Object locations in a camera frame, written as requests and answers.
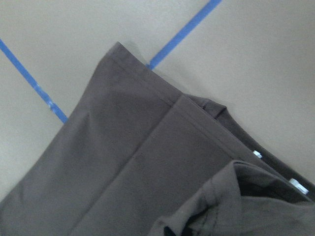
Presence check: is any dark brown t-shirt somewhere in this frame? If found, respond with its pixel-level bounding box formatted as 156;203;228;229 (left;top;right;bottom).
0;43;315;236

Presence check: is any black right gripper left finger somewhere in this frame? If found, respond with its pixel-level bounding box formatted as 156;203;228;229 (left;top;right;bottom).
163;229;174;236

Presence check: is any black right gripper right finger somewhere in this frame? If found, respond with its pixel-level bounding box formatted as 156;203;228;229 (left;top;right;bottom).
184;227;196;236

